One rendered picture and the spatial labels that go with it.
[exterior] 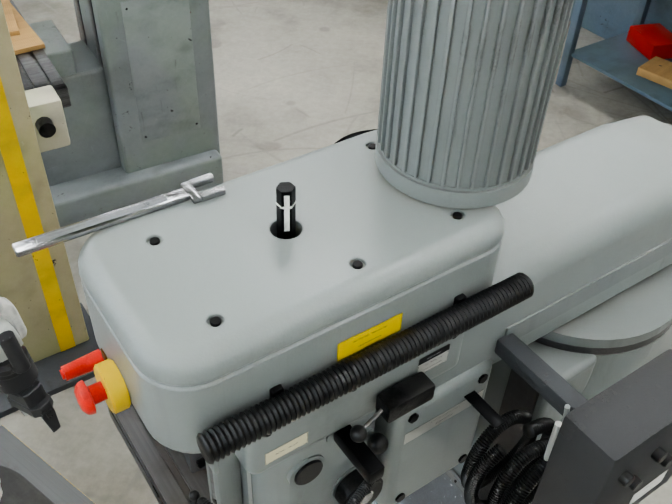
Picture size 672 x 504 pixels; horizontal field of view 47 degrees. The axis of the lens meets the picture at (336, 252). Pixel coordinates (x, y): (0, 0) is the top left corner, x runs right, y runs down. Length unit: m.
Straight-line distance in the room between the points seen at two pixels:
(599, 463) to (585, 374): 0.38
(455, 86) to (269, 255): 0.27
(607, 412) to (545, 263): 0.24
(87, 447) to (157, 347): 2.32
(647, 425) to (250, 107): 4.01
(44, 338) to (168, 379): 2.52
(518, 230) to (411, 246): 0.29
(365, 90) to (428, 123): 4.09
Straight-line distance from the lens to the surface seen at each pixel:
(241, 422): 0.81
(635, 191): 1.27
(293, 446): 0.97
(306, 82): 5.03
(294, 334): 0.80
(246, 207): 0.92
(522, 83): 0.86
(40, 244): 0.90
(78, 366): 1.02
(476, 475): 1.17
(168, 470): 1.81
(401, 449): 1.16
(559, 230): 1.16
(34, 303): 3.15
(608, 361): 1.35
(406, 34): 0.86
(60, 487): 2.52
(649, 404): 1.01
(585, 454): 0.98
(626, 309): 1.37
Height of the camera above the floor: 2.46
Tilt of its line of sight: 42 degrees down
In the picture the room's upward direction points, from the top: 3 degrees clockwise
